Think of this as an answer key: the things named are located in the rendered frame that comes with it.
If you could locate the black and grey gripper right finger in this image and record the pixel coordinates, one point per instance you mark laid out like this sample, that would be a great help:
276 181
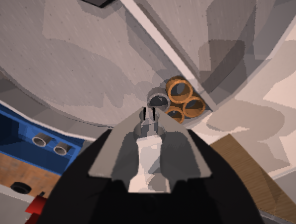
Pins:
186 156

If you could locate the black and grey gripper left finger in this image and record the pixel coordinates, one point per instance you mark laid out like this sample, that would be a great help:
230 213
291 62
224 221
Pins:
112 156

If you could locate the blue crate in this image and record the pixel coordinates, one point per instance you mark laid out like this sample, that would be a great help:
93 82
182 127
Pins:
16 142

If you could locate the bronze bushing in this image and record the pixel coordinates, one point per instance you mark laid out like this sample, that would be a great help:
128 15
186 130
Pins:
179 117
197 109
183 96

